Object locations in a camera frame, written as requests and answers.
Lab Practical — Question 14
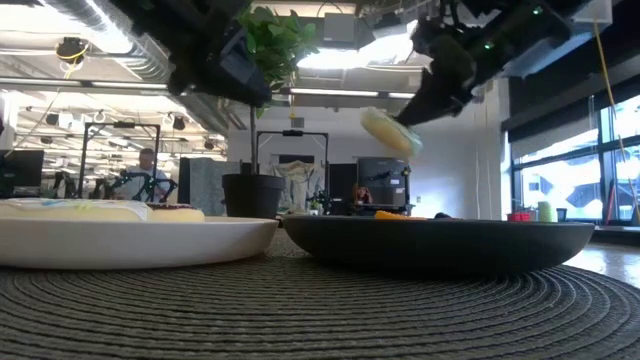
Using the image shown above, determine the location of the silver ceiling duct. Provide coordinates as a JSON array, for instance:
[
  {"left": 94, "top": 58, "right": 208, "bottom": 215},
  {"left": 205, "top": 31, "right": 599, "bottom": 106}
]
[{"left": 44, "top": 0, "right": 242, "bottom": 137}]

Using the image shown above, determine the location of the person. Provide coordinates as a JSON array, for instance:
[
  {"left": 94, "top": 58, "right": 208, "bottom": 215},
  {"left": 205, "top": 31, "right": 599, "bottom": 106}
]
[
  {"left": 351, "top": 182, "right": 374, "bottom": 206},
  {"left": 122, "top": 147, "right": 172, "bottom": 202}
]

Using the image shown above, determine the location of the long ceiling light strip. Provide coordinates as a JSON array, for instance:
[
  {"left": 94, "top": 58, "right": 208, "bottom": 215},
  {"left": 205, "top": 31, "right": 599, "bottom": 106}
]
[{"left": 272, "top": 85, "right": 417, "bottom": 101}]

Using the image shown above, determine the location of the orange frosted donut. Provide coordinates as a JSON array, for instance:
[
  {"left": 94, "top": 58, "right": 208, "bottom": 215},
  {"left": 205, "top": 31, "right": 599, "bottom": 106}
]
[{"left": 374, "top": 209, "right": 430, "bottom": 222}]

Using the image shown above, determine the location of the grey partition panel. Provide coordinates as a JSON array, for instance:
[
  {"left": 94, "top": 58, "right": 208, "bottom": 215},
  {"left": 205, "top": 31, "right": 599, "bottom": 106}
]
[{"left": 177, "top": 157, "right": 242, "bottom": 217}]

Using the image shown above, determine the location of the grey ceiling box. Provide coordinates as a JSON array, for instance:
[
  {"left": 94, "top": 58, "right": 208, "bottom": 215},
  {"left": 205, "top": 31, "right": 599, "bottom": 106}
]
[{"left": 322, "top": 12, "right": 359, "bottom": 44}]

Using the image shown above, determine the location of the black computer monitor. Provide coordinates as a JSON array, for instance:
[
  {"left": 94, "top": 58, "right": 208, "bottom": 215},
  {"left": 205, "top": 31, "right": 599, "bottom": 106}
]
[{"left": 0, "top": 149, "right": 46, "bottom": 190}]

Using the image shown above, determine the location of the beige hanging cloth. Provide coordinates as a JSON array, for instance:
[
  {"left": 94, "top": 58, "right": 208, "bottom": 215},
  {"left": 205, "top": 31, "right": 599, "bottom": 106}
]
[{"left": 269, "top": 160, "right": 322, "bottom": 214}]

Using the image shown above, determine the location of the plain chocolate frosted donut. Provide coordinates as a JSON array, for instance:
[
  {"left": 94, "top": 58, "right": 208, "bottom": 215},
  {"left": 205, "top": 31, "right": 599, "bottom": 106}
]
[{"left": 146, "top": 202, "right": 207, "bottom": 224}]

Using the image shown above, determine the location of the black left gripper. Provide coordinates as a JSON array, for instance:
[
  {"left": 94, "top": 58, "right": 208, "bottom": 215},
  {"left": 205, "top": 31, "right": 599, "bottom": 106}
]
[{"left": 197, "top": 19, "right": 274, "bottom": 109}]

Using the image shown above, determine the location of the light green cylinder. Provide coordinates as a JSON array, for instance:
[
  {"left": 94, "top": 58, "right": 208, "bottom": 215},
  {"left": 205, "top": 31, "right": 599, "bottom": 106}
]
[{"left": 537, "top": 200, "right": 558, "bottom": 223}]

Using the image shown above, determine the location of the white plate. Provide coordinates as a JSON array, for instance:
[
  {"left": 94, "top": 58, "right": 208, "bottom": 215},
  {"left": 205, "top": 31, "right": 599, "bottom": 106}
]
[{"left": 0, "top": 215, "right": 280, "bottom": 272}]

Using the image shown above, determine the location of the black metal frame stand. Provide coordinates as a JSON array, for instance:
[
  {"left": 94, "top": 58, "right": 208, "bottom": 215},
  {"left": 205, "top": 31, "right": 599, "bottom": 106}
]
[
  {"left": 255, "top": 129, "right": 331, "bottom": 211},
  {"left": 77, "top": 120, "right": 162, "bottom": 201}
]

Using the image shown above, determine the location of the black plant pot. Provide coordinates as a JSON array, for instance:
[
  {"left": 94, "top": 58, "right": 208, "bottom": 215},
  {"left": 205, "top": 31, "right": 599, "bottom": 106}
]
[{"left": 221, "top": 173, "right": 287, "bottom": 220}]

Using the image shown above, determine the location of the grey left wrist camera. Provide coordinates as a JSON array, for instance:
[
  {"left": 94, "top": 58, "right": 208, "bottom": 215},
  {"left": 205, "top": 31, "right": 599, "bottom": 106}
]
[{"left": 219, "top": 27, "right": 259, "bottom": 87}]

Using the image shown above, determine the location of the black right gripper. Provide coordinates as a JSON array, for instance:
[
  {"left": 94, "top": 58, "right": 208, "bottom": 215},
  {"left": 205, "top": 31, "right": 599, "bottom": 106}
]
[{"left": 394, "top": 13, "right": 489, "bottom": 128}]

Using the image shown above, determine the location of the green leafy plant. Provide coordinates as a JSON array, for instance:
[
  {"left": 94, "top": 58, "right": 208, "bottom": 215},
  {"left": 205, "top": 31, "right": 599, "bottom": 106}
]
[{"left": 235, "top": 0, "right": 321, "bottom": 176}]

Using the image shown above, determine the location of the black yellow ceiling cable reel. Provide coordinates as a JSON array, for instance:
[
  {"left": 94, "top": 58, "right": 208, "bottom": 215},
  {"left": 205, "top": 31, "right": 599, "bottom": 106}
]
[{"left": 54, "top": 36, "right": 92, "bottom": 65}]

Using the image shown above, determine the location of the yellow hanging cable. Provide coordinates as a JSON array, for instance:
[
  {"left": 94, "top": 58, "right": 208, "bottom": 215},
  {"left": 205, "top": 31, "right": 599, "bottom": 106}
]
[{"left": 591, "top": 0, "right": 640, "bottom": 222}]

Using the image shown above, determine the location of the black equipment cabinet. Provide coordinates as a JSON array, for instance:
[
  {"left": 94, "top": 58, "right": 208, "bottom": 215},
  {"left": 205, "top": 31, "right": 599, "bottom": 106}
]
[{"left": 356, "top": 156, "right": 410, "bottom": 208}]

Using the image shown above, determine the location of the black bowl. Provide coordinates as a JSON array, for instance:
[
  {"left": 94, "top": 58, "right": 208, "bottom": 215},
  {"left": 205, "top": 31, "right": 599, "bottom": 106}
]
[{"left": 282, "top": 214, "right": 598, "bottom": 277}]

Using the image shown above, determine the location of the round woven grey placemat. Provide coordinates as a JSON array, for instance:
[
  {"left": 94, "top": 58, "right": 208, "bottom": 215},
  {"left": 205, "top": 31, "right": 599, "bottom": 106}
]
[{"left": 0, "top": 228, "right": 640, "bottom": 360}]

